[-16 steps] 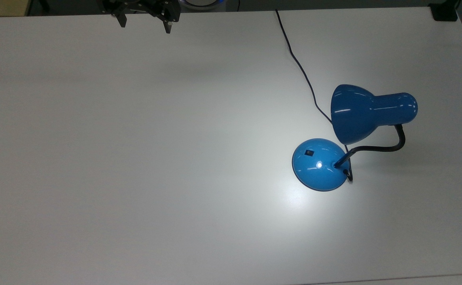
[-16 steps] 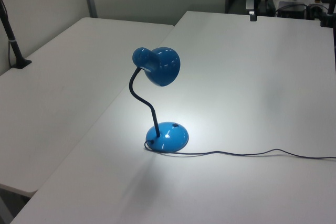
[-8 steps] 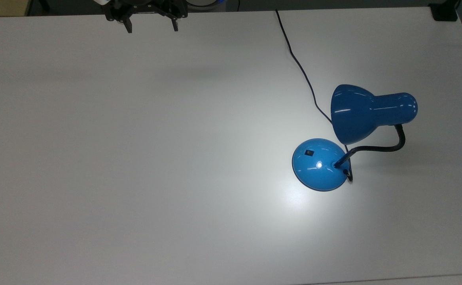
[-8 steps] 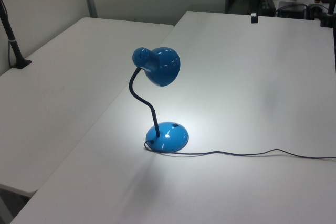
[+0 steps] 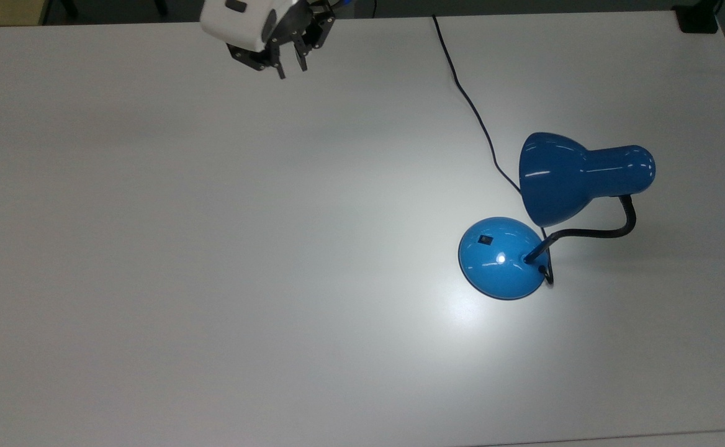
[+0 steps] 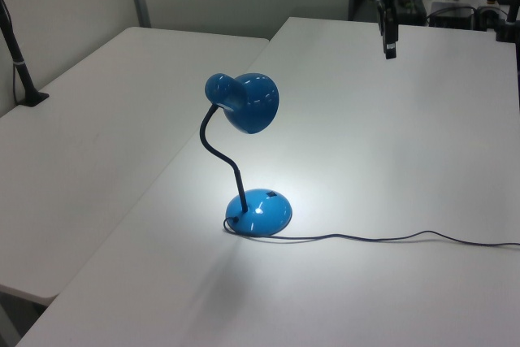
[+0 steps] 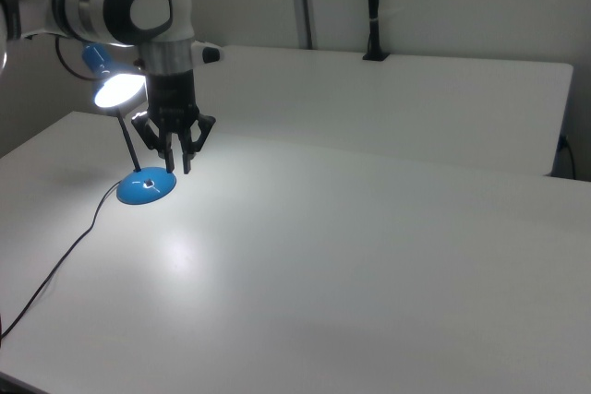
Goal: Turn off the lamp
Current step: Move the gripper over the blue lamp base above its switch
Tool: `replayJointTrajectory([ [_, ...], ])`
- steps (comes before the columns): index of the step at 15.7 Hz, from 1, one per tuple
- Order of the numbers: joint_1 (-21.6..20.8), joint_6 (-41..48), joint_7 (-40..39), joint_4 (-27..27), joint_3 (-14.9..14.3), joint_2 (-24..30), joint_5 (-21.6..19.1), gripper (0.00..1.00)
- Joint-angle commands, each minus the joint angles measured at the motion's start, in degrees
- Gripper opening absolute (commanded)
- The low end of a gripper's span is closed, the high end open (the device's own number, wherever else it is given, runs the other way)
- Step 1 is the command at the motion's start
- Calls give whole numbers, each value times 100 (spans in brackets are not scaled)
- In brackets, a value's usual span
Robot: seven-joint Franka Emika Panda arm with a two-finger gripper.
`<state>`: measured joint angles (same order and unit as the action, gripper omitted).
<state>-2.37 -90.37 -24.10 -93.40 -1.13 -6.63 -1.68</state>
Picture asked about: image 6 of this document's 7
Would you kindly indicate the black camera pole with clamp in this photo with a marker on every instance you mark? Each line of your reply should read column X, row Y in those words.
column 20, row 66

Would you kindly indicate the black electronics box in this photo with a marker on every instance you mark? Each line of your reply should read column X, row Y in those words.
column 453, row 18

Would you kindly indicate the black clamp stand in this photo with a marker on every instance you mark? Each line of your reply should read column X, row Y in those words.
column 504, row 30

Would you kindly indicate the black box with green lights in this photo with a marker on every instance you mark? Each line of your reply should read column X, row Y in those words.
column 411, row 9

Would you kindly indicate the blue gooseneck desk lamp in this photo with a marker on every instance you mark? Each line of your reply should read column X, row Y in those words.
column 256, row 99

